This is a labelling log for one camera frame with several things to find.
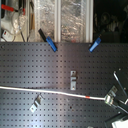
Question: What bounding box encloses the lower left metal clip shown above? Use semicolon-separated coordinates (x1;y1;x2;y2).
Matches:
30;95;44;113

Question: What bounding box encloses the right blue clamp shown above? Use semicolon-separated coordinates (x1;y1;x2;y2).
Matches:
89;37;101;52

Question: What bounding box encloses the blue clamp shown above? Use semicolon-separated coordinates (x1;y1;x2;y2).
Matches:
38;29;57;52
89;37;101;52

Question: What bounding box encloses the white frame post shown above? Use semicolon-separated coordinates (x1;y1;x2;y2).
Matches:
54;0;61;42

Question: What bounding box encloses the upper metal cable clip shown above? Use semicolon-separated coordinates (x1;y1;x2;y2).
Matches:
70;71;77;91

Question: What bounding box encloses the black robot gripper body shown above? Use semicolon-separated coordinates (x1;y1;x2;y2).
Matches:
113;70;128;102

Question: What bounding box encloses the white cable with red band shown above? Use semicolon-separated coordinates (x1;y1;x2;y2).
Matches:
0;85;108;101

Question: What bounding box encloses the dark equipment in background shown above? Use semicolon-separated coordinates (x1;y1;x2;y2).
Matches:
94;0;128;43

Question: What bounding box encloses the red handled tool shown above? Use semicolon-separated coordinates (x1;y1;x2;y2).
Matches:
1;4;25;15

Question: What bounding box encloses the left blue clamp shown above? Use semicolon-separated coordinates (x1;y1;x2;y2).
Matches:
38;29;57;52

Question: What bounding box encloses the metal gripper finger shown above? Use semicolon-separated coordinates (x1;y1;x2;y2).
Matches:
111;100;128;114
105;86;117;104

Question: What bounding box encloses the black perforated pegboard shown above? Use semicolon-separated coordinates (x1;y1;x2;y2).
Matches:
0;43;128;128

